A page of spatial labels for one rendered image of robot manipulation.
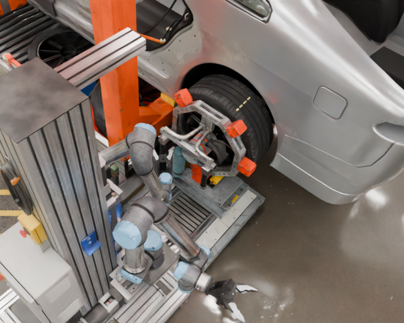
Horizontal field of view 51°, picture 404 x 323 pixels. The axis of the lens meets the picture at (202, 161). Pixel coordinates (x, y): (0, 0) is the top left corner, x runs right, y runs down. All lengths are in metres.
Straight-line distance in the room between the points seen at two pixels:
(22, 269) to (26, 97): 0.84
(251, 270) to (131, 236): 1.71
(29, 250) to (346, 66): 1.66
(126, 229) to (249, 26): 1.24
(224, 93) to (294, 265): 1.47
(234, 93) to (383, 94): 0.87
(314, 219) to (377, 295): 0.72
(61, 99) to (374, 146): 1.57
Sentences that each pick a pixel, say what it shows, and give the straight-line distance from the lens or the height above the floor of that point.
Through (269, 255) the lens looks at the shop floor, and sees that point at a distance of 3.33.
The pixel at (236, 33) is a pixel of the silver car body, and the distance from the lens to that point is 2.37.
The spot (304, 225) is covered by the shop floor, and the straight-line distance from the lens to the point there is 3.53.
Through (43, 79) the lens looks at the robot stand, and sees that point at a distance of 1.39.
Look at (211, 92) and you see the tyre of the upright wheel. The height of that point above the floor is 1.17.
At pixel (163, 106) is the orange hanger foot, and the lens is 3.12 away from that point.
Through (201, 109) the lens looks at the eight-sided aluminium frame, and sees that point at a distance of 2.52.
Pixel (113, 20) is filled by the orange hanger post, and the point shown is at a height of 1.69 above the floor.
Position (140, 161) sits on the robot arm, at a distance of 2.05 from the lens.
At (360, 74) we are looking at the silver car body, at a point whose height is 1.67.
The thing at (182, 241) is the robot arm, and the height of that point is 1.25.
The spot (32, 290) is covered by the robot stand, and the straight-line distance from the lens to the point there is 1.89.
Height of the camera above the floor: 2.96
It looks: 54 degrees down
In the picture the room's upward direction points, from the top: 9 degrees clockwise
